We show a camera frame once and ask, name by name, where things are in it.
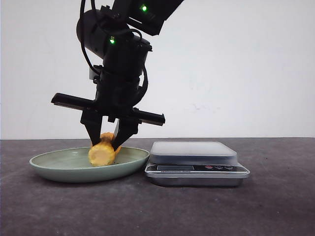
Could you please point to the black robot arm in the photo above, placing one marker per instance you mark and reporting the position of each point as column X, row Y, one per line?
column 114, row 33

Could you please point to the silver digital kitchen scale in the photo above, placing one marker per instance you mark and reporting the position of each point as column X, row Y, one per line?
column 194, row 164

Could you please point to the black gripper claw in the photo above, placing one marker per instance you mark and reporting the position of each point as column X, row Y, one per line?
column 92, row 121
column 125, row 128

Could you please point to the light green plate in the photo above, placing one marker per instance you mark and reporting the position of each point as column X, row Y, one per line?
column 72, row 165

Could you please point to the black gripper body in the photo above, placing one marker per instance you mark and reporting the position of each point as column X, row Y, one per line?
column 116, row 97

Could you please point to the yellow corn cob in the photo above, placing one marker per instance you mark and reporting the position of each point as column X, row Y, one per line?
column 103, row 154

